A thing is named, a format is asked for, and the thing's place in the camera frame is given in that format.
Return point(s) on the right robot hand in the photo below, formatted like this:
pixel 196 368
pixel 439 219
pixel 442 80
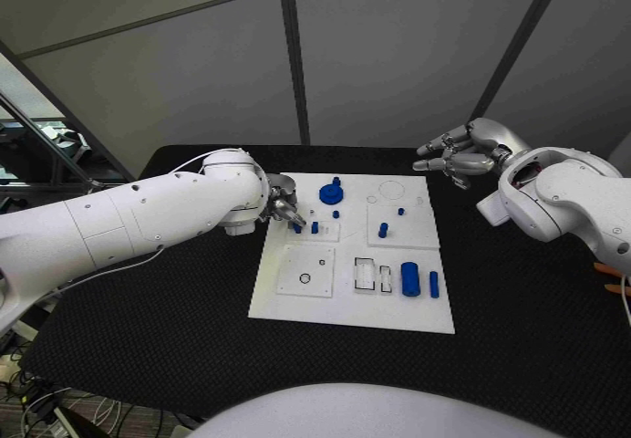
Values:
pixel 472 150

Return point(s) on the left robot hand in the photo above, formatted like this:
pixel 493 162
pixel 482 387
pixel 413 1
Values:
pixel 282 202

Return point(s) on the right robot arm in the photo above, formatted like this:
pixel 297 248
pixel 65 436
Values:
pixel 562 195

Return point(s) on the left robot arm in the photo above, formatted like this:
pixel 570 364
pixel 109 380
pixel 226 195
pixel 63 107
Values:
pixel 147 219

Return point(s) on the white task board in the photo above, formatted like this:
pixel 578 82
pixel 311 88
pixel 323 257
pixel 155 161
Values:
pixel 351 301

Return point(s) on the blue gear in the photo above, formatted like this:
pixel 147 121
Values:
pixel 333 191

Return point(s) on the tall blue peg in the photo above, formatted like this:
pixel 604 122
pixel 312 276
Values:
pixel 383 230

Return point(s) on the thick blue cylinder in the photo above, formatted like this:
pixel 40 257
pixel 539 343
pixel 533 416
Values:
pixel 409 279

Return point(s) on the thin blue cylinder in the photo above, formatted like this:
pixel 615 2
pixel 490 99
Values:
pixel 434 284

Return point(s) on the dark workshop rack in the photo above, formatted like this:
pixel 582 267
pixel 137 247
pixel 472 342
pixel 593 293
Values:
pixel 39 154

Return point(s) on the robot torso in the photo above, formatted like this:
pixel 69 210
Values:
pixel 374 412

